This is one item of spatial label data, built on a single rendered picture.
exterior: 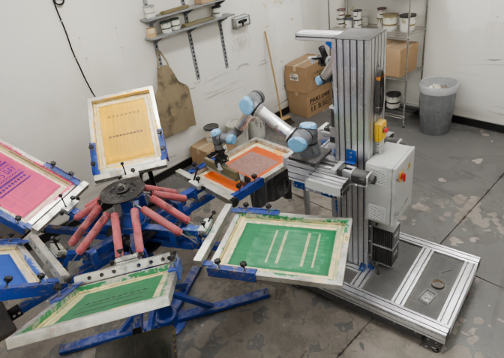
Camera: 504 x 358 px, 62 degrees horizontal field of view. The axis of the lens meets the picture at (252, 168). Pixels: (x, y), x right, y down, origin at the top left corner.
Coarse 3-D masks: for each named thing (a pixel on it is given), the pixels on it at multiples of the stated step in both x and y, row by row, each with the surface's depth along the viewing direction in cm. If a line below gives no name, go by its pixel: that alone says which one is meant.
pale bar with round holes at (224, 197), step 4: (176, 172) 342; (180, 172) 340; (184, 172) 339; (180, 176) 341; (184, 176) 334; (188, 176) 332; (192, 176) 331; (184, 180) 337; (200, 180) 325; (204, 184) 319; (208, 184) 318; (208, 188) 313; (212, 188) 312; (216, 188) 311; (208, 192) 315; (212, 192) 310; (216, 192) 307; (220, 192) 306; (224, 192) 306; (216, 196) 309; (220, 196) 303; (224, 196) 301; (228, 196) 301; (232, 196) 300; (224, 200) 302; (228, 200) 298
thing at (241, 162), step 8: (248, 152) 371; (256, 152) 369; (264, 152) 367; (232, 160) 363; (240, 160) 362; (248, 160) 360; (256, 160) 358; (232, 168) 351; (240, 168) 349; (208, 176) 345; (216, 176) 343; (224, 176) 341
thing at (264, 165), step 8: (272, 152) 365; (264, 160) 356; (272, 160) 354; (280, 160) 352; (248, 168) 348; (256, 168) 346; (264, 168) 344; (272, 168) 342; (248, 176) 336; (224, 184) 332; (232, 184) 330
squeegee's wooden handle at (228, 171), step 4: (204, 160) 343; (208, 160) 338; (212, 160) 337; (208, 164) 340; (212, 164) 336; (220, 164) 329; (212, 168) 338; (216, 168) 334; (224, 168) 324; (228, 168) 322; (224, 172) 327; (228, 172) 322; (232, 172) 317; (236, 172) 316; (232, 176) 320; (236, 176) 316; (236, 180) 319
